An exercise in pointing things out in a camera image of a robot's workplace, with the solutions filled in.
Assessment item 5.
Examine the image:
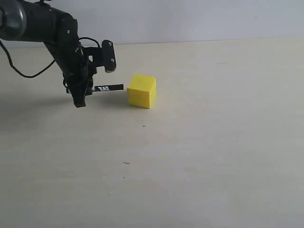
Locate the yellow foam cube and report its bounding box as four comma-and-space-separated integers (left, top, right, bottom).
127, 74, 157, 109

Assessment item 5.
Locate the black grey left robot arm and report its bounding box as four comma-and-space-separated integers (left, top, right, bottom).
0, 0, 96, 108

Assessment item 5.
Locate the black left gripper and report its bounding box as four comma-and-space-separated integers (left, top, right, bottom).
62, 46, 97, 108

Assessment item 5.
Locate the black and white marker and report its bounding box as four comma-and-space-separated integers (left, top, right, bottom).
93, 84, 124, 93

